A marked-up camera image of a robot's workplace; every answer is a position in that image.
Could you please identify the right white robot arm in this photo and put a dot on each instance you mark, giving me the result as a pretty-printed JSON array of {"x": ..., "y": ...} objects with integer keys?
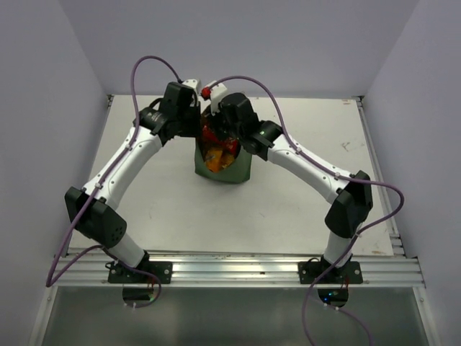
[{"x": 349, "y": 195}]

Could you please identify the red snack packet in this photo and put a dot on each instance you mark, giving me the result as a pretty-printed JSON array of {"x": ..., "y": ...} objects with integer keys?
[{"x": 216, "y": 137}]

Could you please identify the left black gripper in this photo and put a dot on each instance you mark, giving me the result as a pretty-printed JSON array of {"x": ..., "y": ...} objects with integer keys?
[{"x": 195, "y": 107}]

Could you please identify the yellow mango candy bag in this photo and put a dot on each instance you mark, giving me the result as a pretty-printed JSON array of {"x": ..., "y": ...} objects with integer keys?
[{"x": 217, "y": 159}]

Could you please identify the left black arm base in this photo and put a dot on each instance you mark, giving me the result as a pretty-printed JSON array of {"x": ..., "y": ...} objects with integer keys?
[{"x": 149, "y": 272}]

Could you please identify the green paper bag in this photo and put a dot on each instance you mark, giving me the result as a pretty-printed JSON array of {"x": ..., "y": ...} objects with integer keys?
[{"x": 238, "y": 172}]

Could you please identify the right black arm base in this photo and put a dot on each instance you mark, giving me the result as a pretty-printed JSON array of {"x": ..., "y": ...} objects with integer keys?
[{"x": 313, "y": 271}]

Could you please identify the aluminium front rail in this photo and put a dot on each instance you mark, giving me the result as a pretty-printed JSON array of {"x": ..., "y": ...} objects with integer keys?
[{"x": 221, "y": 270}]

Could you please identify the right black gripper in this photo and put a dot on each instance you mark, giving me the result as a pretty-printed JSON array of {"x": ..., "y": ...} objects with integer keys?
[{"x": 215, "y": 117}]

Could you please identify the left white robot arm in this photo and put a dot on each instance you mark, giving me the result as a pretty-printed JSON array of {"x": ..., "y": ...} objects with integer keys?
[{"x": 92, "y": 209}]

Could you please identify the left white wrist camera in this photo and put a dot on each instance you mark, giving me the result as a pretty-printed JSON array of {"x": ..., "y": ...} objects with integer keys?
[{"x": 196, "y": 85}]

